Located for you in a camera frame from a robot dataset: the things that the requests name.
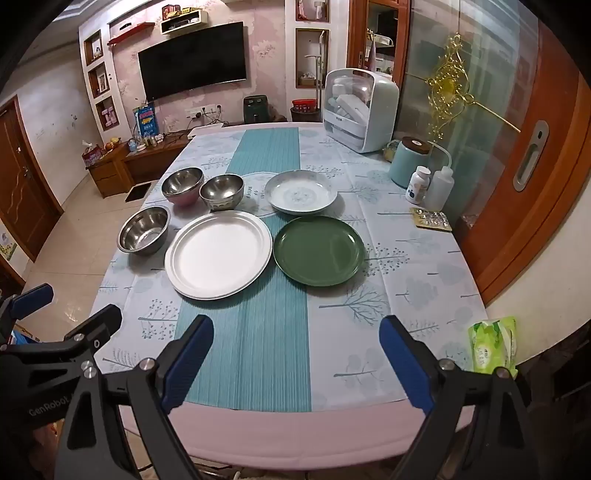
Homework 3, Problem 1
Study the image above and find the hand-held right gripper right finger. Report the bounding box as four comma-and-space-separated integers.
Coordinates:
379, 315, 543, 480

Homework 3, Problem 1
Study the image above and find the large white plate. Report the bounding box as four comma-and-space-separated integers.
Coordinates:
164, 210, 273, 301

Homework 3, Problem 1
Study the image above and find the gold hanging ornament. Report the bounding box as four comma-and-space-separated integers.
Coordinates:
406, 33, 522, 139

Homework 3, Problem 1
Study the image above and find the silver door handle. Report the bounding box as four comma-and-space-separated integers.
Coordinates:
513, 121, 550, 191

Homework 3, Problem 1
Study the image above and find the white patterned plate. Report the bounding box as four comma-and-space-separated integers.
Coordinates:
264, 169, 338, 215

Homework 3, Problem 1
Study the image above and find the frosted glass panel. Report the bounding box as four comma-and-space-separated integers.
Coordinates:
402, 0, 541, 222

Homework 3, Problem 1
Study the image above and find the wooden drawer cabinet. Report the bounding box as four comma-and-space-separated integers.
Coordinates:
86, 145, 134, 199

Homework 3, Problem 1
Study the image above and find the red floating shelf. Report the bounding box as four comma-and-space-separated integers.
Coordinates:
107, 22, 155, 46

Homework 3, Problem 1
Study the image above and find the clear plastic storage box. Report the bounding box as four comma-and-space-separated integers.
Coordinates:
323, 68, 400, 154

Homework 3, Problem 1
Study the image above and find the dark air fryer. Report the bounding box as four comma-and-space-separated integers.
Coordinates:
243, 95, 270, 124

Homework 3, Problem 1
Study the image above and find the pink table skirt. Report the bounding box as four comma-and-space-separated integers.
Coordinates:
111, 397, 478, 464

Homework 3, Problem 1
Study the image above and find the white floating shelf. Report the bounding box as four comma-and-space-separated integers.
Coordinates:
160, 10, 205, 35

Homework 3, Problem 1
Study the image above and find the pink tissue box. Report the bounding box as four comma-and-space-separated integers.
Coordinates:
82, 141, 105, 167

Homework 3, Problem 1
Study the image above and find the wooden tv cabinet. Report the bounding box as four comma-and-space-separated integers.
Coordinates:
124, 135, 195, 184

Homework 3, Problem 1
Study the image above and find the teal canister with wooden lid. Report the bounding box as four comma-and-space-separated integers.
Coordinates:
389, 136, 432, 189

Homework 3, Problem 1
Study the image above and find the green plate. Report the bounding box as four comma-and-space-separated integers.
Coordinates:
273, 215, 367, 285

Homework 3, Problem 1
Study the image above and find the white pill bottle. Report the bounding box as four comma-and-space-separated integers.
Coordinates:
405, 166, 431, 205

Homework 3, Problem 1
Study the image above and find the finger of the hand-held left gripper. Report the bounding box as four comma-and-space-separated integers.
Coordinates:
60, 304, 123, 358
0, 284, 55, 324

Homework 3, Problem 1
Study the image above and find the red wooden sliding door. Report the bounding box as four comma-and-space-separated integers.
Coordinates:
455, 28, 591, 305

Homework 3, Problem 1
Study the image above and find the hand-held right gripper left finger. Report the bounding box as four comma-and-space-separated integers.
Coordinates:
58, 315, 215, 480

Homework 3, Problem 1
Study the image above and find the plain steel bowl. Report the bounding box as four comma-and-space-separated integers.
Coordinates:
117, 206, 171, 256

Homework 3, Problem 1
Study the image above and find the tree print tablecloth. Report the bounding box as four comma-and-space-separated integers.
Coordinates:
90, 122, 490, 411

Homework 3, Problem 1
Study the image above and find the blue printed box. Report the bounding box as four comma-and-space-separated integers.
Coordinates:
134, 105, 158, 139

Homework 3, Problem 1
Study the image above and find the small patterned steel bowl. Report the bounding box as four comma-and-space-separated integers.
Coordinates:
199, 174, 245, 212

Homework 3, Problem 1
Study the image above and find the red lidded container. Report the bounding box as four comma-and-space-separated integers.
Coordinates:
291, 98, 319, 123

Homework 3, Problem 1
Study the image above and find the brown wooden door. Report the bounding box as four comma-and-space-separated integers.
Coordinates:
0, 96, 63, 261

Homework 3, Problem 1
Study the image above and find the pill blister pack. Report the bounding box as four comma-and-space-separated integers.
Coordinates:
410, 207, 453, 232

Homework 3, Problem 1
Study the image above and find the wooden door frame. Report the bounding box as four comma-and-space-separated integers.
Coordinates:
347, 0, 411, 70

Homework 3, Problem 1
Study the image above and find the teal table runner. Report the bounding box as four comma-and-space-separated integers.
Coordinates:
185, 127, 312, 411

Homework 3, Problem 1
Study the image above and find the pink steel bowl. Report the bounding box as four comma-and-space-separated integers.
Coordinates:
161, 167, 205, 208

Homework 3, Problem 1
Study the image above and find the white squeeze bottle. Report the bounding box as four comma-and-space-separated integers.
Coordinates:
424, 143, 455, 212

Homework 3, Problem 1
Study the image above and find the black television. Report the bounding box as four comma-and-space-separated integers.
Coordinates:
137, 21, 249, 103

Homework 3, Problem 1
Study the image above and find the green tissue pack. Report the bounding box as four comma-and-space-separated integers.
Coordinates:
468, 316, 518, 380

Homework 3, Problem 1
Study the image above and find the white stick vacuum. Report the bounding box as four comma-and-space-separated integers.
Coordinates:
305, 30, 326, 100

